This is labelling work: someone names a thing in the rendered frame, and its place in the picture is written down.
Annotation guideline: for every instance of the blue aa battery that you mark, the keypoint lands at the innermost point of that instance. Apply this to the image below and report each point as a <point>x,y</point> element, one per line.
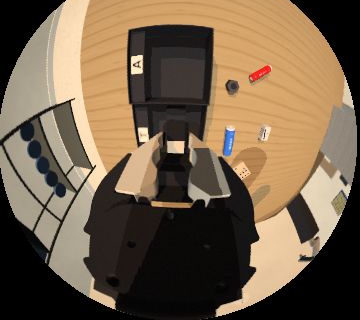
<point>229,139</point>

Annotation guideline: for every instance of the red battery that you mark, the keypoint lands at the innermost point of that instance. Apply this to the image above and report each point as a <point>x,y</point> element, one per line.
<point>258,74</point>

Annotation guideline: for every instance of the cream domino tile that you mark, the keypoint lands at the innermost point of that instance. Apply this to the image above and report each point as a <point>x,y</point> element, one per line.
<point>241,169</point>

